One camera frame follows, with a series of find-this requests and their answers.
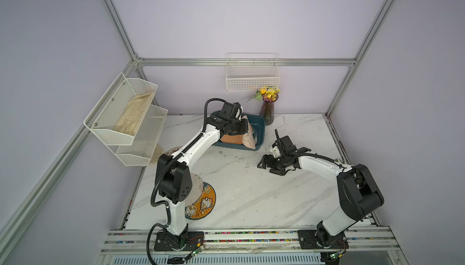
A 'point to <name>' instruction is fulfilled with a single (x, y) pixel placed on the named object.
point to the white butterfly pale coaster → (197, 187)
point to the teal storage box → (258, 124)
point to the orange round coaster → (232, 138)
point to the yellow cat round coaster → (203, 207)
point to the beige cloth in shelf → (131, 117)
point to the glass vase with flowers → (268, 94)
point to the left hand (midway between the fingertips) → (247, 129)
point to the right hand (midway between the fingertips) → (260, 169)
